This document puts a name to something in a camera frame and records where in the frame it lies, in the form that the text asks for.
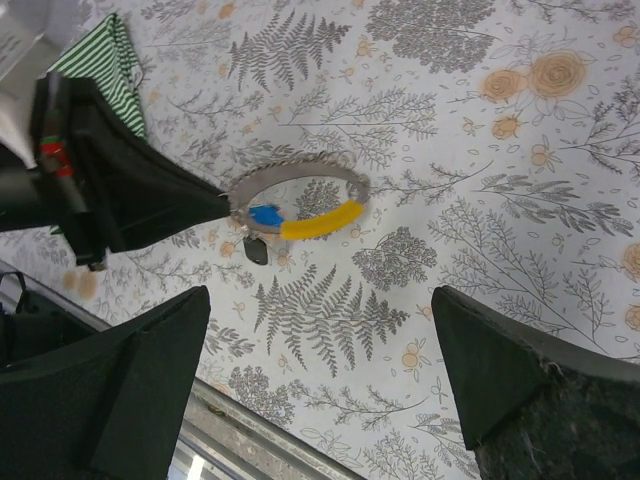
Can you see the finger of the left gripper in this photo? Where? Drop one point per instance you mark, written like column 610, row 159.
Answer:
column 136, row 196

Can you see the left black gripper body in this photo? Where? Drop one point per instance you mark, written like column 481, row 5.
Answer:
column 52, row 192

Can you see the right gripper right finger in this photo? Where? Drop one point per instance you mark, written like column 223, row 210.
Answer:
column 533, row 406

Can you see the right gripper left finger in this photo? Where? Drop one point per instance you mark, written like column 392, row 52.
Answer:
column 108, row 405

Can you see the blue key tag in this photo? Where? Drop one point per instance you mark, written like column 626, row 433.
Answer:
column 266, row 218

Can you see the black key tag with key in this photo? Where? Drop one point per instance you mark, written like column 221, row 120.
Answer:
column 256, row 250

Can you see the yellow key tag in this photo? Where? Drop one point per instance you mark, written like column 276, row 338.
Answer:
column 322, row 225

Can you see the green striped cloth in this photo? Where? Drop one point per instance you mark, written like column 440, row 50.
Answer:
column 106, row 55

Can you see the floral table mat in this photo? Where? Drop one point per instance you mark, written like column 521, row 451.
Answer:
column 501, row 139

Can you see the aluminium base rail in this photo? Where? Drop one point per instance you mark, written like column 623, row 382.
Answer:
column 220, row 439

